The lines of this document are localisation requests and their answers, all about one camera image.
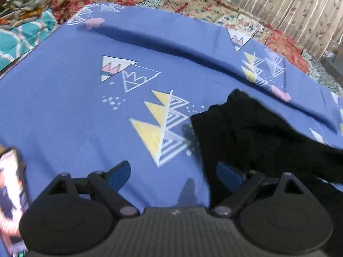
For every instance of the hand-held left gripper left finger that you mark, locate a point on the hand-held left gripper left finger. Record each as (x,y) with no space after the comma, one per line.
(120,175)

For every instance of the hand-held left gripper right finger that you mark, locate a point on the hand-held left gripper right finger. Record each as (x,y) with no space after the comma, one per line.
(227,176)

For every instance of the black pants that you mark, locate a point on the black pants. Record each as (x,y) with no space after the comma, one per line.
(254,139)

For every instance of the blue printed bedsheet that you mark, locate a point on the blue printed bedsheet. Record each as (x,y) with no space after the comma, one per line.
(67,99)

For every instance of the smartphone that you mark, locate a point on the smartphone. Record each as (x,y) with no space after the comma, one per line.
(10,200)

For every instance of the grey patterned cloth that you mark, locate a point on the grey patterned cloth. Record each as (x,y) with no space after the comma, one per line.
(319,72)

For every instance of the teal patterned blanket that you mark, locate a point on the teal patterned blanket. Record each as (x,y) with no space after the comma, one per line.
(21,40)

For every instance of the beige leaf print curtain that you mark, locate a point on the beige leaf print curtain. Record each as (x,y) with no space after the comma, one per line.
(294,5)

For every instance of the crumpled floral cloth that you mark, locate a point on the crumpled floral cloth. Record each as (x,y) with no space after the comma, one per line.
(24,2)

